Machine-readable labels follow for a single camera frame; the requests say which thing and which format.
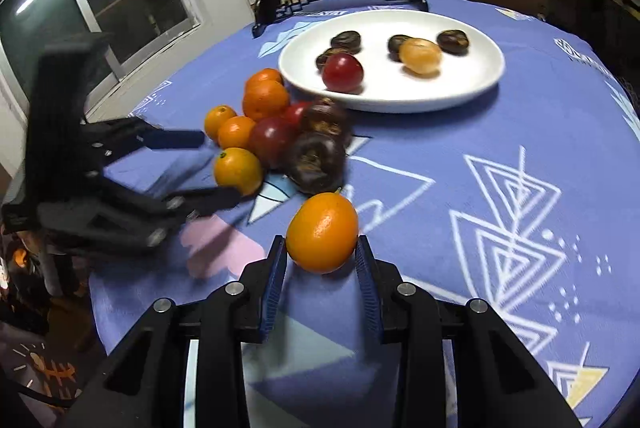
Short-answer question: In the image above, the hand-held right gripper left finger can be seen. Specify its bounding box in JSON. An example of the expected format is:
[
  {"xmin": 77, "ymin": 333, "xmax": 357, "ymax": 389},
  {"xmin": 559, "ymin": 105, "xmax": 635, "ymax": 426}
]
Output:
[{"xmin": 65, "ymin": 235, "xmax": 288, "ymax": 428}]

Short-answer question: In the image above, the red cherry tomato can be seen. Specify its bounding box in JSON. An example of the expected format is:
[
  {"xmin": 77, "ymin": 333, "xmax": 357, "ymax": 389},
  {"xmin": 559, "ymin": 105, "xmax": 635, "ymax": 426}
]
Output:
[
  {"xmin": 322, "ymin": 52, "xmax": 364, "ymax": 91},
  {"xmin": 282, "ymin": 102, "xmax": 313, "ymax": 131},
  {"xmin": 249, "ymin": 117, "xmax": 296, "ymax": 169}
]

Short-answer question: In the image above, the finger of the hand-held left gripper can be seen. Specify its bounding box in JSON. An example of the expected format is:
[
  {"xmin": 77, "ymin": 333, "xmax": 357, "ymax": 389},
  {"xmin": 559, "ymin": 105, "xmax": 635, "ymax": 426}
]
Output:
[
  {"xmin": 80, "ymin": 117, "xmax": 206, "ymax": 169},
  {"xmin": 39, "ymin": 175, "xmax": 243, "ymax": 255}
]

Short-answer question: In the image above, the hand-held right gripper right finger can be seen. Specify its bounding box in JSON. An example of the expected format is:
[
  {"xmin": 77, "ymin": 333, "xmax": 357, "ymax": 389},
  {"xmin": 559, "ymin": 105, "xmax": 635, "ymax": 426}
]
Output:
[{"xmin": 354, "ymin": 234, "xmax": 583, "ymax": 428}]

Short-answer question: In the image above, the dark brown water chestnut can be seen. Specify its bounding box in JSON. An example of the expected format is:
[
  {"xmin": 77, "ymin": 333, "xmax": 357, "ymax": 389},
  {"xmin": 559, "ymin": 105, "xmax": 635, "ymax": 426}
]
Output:
[
  {"xmin": 436, "ymin": 30, "xmax": 471, "ymax": 55},
  {"xmin": 387, "ymin": 34, "xmax": 413, "ymax": 61},
  {"xmin": 330, "ymin": 31, "xmax": 362, "ymax": 54},
  {"xmin": 300, "ymin": 98, "xmax": 353, "ymax": 146},
  {"xmin": 285, "ymin": 131, "xmax": 348, "ymax": 195},
  {"xmin": 315, "ymin": 48, "xmax": 341, "ymax": 71}
]

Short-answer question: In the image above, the white plate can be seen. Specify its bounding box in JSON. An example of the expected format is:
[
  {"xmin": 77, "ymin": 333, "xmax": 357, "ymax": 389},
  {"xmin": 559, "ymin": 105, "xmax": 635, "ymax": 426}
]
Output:
[{"xmin": 278, "ymin": 10, "xmax": 505, "ymax": 113}]

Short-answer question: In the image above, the purple printed tablecloth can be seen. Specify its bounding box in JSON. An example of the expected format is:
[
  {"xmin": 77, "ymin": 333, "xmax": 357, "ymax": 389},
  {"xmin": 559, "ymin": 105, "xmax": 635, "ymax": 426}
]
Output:
[{"xmin": 89, "ymin": 0, "xmax": 640, "ymax": 428}]

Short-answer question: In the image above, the dark fish print cloth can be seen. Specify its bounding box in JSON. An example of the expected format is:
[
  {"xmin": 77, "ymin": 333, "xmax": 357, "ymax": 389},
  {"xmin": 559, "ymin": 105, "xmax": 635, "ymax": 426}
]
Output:
[{"xmin": 0, "ymin": 338, "xmax": 86, "ymax": 409}]

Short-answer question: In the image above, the pale orange fruit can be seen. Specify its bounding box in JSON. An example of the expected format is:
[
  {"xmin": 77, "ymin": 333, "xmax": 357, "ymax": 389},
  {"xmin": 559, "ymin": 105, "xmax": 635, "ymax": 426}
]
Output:
[{"xmin": 399, "ymin": 38, "xmax": 444, "ymax": 76}]

